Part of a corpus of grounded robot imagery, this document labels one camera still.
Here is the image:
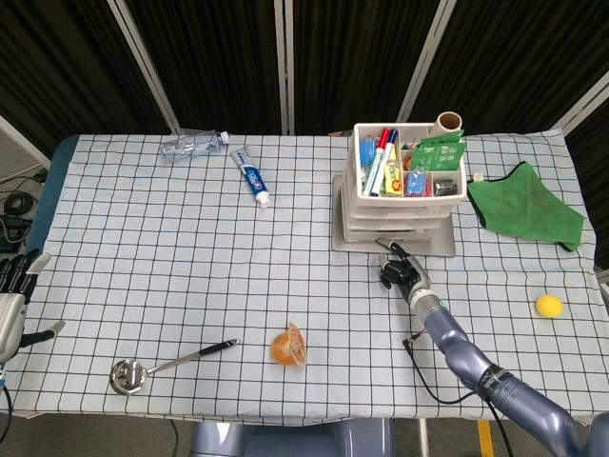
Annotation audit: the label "clear plastic water bottle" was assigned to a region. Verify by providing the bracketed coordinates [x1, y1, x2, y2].
[160, 129, 231, 166]

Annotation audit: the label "black folding screen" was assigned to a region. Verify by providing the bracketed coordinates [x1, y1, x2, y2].
[0, 0, 609, 272]

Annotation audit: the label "grey robot torso base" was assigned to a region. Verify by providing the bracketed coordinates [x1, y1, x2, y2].
[189, 418, 396, 457]

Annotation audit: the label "blue white toothpaste tube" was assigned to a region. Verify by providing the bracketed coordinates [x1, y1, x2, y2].
[229, 146, 274, 209]

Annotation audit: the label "red cap whiteboard marker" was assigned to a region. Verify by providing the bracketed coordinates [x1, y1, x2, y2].
[363, 127, 392, 196]

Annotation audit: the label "cardboard roll tube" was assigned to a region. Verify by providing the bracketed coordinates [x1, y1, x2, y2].
[430, 110, 464, 139]

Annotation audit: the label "green microfibre cloth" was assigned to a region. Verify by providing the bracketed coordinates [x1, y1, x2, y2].
[465, 161, 586, 252]

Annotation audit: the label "orange jelly cup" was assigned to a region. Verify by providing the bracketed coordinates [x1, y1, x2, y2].
[269, 322, 308, 368]

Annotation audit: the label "steel ladle black handle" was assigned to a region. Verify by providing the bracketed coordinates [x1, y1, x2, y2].
[108, 338, 241, 396]

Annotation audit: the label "green tea packet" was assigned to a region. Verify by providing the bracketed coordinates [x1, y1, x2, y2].
[409, 130, 467, 173]

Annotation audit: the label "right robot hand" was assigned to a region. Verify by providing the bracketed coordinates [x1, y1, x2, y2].
[378, 241, 432, 304]

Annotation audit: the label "black cable under table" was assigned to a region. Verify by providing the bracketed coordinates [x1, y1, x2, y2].
[166, 418, 181, 457]

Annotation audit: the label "blue cap whiteboard marker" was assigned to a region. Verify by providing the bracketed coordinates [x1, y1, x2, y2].
[370, 128, 401, 197]

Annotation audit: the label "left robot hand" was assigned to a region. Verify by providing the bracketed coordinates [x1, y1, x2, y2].
[0, 251, 67, 363]

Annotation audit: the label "black floor cables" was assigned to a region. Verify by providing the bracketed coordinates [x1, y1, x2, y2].
[0, 175, 49, 253]

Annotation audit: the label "yellow snack packet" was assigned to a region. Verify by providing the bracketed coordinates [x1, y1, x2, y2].
[380, 142, 405, 196]

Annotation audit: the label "blue red candy packet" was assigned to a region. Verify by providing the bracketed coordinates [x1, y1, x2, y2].
[403, 170, 429, 197]

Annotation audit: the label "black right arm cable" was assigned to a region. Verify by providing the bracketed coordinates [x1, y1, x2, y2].
[403, 328, 506, 457]

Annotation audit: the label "checkered white tablecloth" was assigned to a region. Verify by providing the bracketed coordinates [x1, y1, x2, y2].
[2, 132, 603, 427]

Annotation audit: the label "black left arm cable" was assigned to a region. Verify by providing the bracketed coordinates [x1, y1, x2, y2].
[0, 385, 13, 447]

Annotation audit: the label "yellow foam ball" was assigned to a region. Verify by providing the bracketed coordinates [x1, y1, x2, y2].
[536, 293, 565, 319]

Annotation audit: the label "yellow floor strip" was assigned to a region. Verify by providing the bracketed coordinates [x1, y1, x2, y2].
[478, 418, 495, 457]

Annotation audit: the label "white drawer organizer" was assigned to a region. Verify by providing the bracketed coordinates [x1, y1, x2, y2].
[340, 122, 469, 244]

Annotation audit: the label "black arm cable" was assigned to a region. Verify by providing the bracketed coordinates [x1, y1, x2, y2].
[0, 385, 13, 447]
[403, 328, 506, 457]

